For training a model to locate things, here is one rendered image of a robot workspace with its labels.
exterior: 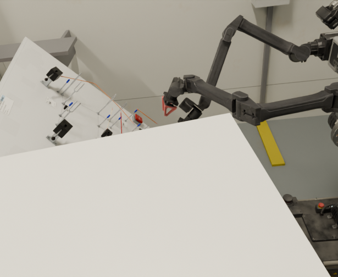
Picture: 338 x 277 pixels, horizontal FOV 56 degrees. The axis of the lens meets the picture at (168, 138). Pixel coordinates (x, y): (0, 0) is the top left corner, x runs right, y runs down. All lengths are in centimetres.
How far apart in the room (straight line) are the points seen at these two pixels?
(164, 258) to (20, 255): 17
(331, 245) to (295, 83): 180
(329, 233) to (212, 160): 202
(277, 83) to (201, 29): 100
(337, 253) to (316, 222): 23
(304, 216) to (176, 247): 215
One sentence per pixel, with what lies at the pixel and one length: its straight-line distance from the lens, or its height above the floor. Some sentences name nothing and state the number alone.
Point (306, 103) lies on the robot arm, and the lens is 134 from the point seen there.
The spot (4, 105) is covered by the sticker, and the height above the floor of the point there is 164.
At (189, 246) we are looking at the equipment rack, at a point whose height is 185.
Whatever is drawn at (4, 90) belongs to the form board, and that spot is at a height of 166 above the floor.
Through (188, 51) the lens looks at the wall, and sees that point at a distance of 320.
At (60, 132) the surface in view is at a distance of 118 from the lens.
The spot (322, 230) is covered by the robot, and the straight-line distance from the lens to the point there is 246.
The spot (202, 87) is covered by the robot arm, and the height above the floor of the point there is 144.
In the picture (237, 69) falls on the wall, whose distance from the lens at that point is 335.
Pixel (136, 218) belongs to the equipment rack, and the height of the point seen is 185.
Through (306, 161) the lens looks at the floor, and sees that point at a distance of 330.
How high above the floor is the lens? 217
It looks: 38 degrees down
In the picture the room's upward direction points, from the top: 8 degrees counter-clockwise
